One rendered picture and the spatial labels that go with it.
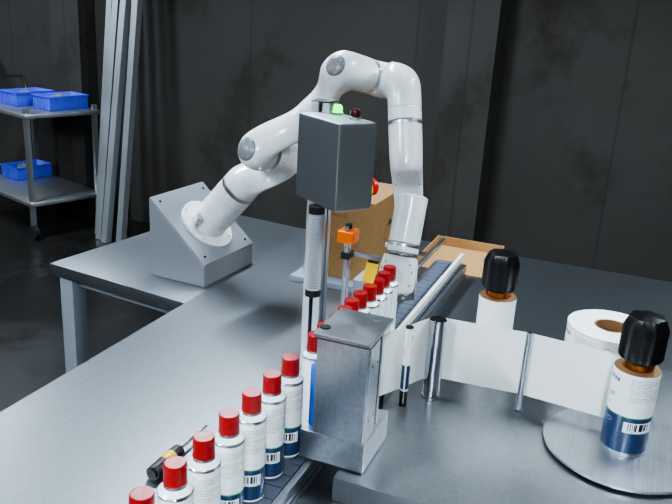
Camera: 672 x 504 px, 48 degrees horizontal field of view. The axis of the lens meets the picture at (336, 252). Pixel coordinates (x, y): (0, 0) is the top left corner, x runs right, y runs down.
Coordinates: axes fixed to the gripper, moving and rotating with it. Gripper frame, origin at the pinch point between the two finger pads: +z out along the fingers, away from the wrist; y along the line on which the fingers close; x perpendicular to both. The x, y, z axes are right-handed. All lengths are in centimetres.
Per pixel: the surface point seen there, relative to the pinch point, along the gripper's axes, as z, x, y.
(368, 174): -30, -40, 0
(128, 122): -78, 240, -274
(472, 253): -23, 94, 2
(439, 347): 3.8, -29.9, 20.2
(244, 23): -154, 245, -201
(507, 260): -18.0, -17.0, 29.5
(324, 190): -25, -42, -8
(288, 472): 29, -62, 3
